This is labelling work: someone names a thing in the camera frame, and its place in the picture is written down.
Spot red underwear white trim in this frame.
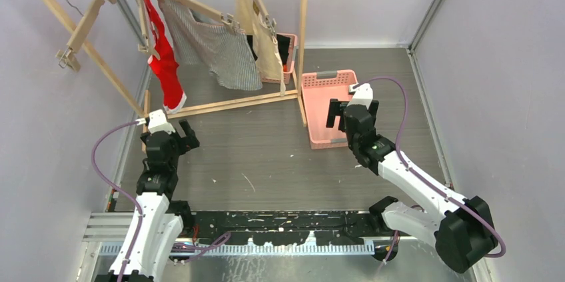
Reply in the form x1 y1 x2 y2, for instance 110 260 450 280
143 0 187 113

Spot grey striped underwear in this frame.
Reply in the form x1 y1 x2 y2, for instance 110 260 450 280
159 0 263 91

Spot wooden hanger of red underwear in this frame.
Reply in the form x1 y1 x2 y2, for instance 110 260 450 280
135 0 161 60

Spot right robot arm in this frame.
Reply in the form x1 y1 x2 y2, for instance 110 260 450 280
326 99 506 273

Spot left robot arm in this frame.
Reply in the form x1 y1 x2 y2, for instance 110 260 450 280
95 119 200 281

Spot beige underwear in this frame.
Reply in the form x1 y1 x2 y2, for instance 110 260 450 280
235 0 286 96

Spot empty wooden clip hanger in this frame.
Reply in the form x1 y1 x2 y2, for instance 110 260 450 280
56 0 117 71

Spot empty pink basket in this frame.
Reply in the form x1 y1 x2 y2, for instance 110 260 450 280
301 69 358 149

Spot pink basket with black clothes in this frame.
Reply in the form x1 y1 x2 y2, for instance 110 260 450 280
283 33 298 85

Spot black clothes in basket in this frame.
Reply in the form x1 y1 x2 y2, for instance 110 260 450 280
247 34 294 72

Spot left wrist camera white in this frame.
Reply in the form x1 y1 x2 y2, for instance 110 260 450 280
135 109 177 134

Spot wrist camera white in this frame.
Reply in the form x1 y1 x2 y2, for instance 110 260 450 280
347 83 374 109
135 109 177 134

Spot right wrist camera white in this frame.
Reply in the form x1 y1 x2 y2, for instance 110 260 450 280
347 83 374 109

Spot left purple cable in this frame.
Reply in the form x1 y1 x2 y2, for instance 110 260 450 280
91 121 147 282

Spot purple cable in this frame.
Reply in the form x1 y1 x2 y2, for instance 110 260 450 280
91 121 147 282
362 76 507 259

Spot white slotted cable duct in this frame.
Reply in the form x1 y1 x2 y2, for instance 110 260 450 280
97 241 376 257

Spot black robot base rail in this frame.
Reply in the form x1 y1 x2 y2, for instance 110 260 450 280
180 210 393 246

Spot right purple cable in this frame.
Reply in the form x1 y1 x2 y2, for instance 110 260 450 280
362 76 507 259

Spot wooden clothes rack frame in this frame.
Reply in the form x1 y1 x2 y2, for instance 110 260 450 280
42 0 307 127

